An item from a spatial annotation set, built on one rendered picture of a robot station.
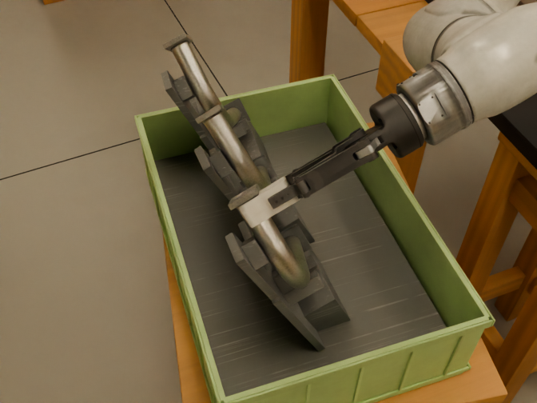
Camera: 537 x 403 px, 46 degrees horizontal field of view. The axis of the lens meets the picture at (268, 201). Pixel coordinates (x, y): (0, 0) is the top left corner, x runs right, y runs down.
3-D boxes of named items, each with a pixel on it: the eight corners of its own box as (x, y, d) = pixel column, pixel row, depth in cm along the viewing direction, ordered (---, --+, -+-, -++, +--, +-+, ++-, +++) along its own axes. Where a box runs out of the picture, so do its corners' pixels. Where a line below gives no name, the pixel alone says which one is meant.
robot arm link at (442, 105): (443, 57, 72) (397, 84, 72) (481, 125, 73) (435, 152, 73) (424, 63, 81) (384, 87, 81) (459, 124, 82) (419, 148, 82)
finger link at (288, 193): (309, 187, 76) (311, 190, 73) (273, 208, 76) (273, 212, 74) (303, 176, 76) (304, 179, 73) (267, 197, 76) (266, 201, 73)
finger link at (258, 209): (300, 198, 77) (300, 199, 76) (251, 227, 78) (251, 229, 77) (288, 177, 77) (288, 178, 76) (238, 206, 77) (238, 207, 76)
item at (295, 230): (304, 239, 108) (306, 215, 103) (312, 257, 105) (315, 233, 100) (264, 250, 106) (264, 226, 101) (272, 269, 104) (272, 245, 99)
